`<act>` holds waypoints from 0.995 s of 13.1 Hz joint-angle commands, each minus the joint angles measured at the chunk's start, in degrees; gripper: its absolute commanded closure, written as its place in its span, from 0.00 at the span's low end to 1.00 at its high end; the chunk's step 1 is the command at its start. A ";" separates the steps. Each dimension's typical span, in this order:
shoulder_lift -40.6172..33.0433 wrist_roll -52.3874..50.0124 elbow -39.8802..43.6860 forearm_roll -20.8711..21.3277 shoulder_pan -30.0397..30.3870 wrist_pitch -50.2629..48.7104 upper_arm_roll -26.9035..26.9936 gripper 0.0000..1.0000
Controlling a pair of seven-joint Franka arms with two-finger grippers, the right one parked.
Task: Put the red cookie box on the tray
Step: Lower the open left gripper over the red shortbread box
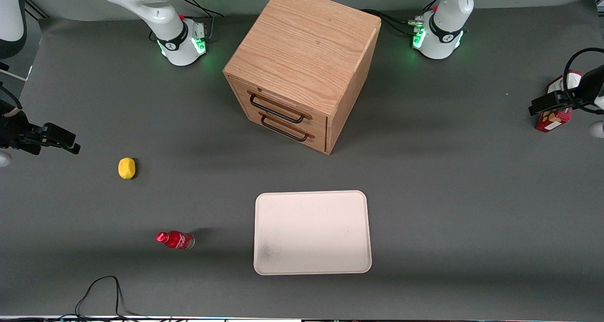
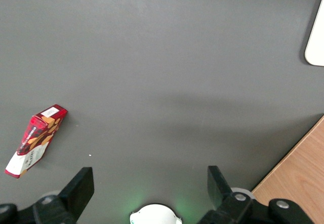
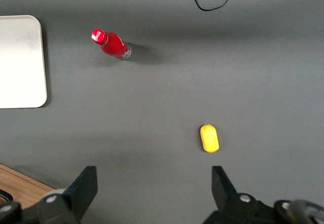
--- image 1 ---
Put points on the yellow lemon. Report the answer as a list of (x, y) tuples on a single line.
[(126, 168)]

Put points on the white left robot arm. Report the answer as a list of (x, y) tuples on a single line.
[(446, 34)]

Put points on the red cookie box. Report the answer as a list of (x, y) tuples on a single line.
[(549, 121)]

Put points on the oak wooden drawer cabinet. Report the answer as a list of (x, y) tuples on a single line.
[(302, 48)]

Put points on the beige rectangular plastic tray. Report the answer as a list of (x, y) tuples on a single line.
[(311, 232)]

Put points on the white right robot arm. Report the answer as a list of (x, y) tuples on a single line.
[(160, 15)]

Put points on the dark grey table mat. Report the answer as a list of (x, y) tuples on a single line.
[(212, 180)]

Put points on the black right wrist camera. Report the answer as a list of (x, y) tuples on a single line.
[(12, 126)]

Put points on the red soda bottle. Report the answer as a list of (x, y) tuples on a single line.
[(177, 240)]

